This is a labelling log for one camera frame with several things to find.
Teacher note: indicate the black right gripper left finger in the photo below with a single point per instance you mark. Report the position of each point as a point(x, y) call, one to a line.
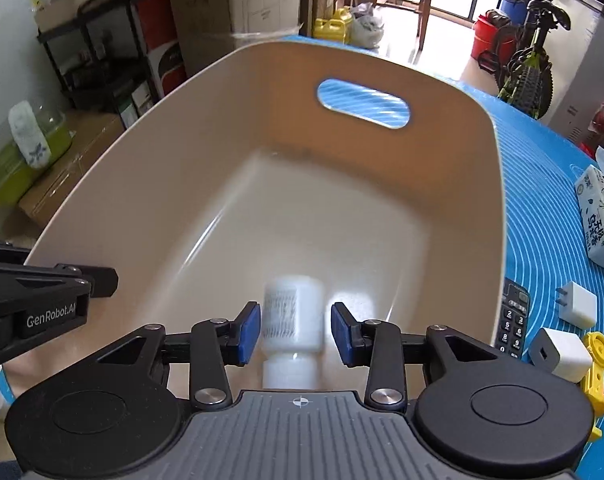
point(121, 407)

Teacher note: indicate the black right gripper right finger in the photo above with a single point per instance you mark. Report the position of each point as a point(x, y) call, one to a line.
point(469, 404)

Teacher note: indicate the black remote control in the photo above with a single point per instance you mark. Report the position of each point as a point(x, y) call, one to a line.
point(512, 319)

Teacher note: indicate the yellow toy launcher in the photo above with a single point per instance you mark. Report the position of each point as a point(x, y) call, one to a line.
point(592, 384)

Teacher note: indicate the white plastic pill bottle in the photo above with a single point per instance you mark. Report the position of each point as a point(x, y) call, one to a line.
point(293, 333)

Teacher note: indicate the beige plastic storage bin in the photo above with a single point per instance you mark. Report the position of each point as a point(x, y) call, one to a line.
point(288, 158)

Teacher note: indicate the white cube charger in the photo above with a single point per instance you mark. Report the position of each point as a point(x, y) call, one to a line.
point(560, 353)

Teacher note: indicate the small brown cardboard box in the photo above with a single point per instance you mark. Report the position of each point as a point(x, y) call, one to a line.
point(94, 133)

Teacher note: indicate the green container with clear lid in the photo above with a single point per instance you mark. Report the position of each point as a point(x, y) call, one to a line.
point(16, 175)

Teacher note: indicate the white charger with prongs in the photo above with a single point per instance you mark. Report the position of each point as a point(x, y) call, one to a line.
point(577, 305)

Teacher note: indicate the tissue pack with blue print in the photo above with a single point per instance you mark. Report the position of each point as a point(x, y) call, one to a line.
point(589, 189)

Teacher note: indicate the black metal shelf rack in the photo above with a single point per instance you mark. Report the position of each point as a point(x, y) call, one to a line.
point(105, 77)

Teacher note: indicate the red and white appliance box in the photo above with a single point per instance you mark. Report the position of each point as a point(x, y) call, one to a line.
point(163, 49)

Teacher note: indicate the green and black bicycle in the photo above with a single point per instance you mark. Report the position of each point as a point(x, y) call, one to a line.
point(516, 56)

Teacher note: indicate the large taped cardboard box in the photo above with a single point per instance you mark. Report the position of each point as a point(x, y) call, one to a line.
point(207, 30)

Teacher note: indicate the white chest freezer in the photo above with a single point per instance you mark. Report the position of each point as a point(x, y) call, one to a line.
point(577, 57)

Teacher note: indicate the red bucket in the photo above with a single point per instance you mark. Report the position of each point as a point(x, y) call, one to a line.
point(485, 30)

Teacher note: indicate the white plastic bag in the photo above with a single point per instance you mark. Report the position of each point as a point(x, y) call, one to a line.
point(367, 29)

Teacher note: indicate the yellow oil jug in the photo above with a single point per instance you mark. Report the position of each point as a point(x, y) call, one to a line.
point(336, 29)

